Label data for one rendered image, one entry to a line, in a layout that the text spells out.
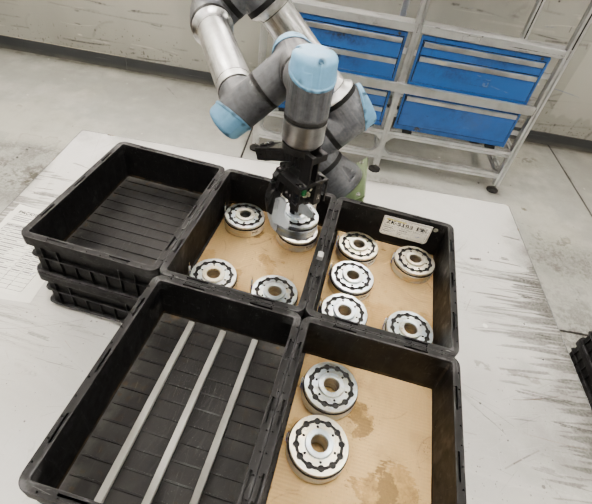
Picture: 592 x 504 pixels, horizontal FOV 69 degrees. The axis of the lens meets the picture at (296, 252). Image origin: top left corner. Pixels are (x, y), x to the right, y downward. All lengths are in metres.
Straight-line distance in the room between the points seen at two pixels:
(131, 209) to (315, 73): 0.67
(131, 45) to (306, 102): 3.35
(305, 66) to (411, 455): 0.67
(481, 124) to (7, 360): 2.68
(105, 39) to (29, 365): 3.28
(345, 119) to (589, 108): 3.18
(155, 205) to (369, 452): 0.79
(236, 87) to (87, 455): 0.66
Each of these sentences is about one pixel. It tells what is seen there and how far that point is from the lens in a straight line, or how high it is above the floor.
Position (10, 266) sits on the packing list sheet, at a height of 0.70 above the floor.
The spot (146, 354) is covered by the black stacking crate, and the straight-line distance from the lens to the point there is 0.89.
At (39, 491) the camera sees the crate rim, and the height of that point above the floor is 0.93.
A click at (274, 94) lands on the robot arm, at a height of 1.25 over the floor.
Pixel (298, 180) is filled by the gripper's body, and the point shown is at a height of 1.13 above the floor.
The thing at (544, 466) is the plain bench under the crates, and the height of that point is 0.70.
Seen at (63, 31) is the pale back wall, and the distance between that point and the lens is 4.23.
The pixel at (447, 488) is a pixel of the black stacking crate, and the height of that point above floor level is 0.90.
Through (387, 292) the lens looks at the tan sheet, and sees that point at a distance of 1.05.
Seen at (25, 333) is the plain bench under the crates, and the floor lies 0.70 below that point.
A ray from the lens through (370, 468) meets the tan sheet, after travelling 0.82.
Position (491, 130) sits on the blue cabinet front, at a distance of 3.03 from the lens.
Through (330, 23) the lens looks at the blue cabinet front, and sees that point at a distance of 2.68.
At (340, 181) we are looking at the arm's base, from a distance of 1.26.
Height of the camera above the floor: 1.58
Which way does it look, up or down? 44 degrees down
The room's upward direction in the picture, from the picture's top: 11 degrees clockwise
